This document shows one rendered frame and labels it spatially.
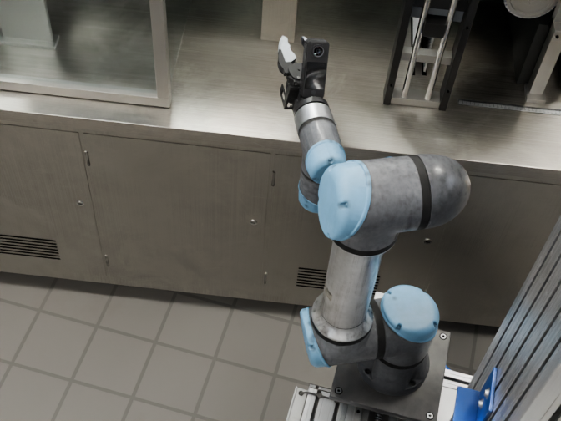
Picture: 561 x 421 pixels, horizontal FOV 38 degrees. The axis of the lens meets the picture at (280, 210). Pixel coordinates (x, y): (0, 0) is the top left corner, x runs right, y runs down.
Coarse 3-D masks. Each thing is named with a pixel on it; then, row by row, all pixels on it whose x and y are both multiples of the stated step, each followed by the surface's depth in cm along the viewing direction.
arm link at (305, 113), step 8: (312, 104) 159; (320, 104) 159; (296, 112) 160; (304, 112) 159; (312, 112) 158; (320, 112) 158; (328, 112) 159; (296, 120) 160; (304, 120) 158; (296, 128) 160
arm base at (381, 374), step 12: (372, 360) 168; (384, 360) 164; (360, 372) 173; (372, 372) 169; (384, 372) 167; (396, 372) 166; (408, 372) 166; (420, 372) 168; (372, 384) 170; (384, 384) 168; (396, 384) 168; (408, 384) 169; (420, 384) 171
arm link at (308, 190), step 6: (300, 180) 163; (306, 180) 160; (312, 180) 159; (300, 186) 164; (306, 186) 161; (312, 186) 160; (318, 186) 160; (300, 192) 164; (306, 192) 162; (312, 192) 161; (300, 198) 166; (306, 198) 164; (312, 198) 163; (318, 198) 162; (306, 204) 165; (312, 204) 164; (312, 210) 166
